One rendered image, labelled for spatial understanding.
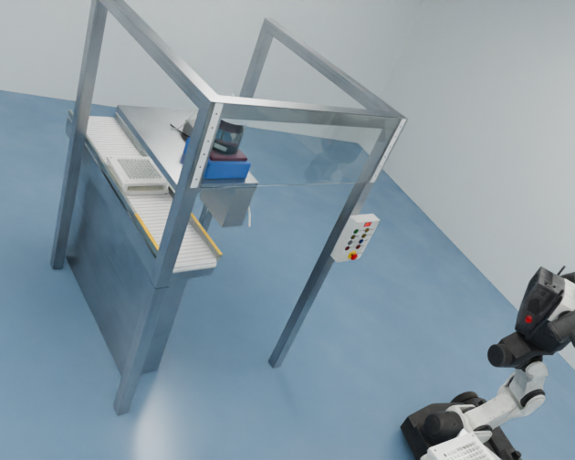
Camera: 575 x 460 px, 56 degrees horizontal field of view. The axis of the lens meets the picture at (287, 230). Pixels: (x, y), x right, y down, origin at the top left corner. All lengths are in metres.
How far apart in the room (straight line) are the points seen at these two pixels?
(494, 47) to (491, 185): 1.32
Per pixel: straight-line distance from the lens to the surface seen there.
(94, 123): 3.33
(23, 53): 5.46
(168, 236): 2.15
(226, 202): 2.28
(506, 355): 2.90
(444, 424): 3.20
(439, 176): 5.99
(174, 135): 2.41
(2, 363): 3.08
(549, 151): 5.24
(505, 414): 3.39
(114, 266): 2.95
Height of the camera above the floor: 2.36
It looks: 31 degrees down
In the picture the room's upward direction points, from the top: 24 degrees clockwise
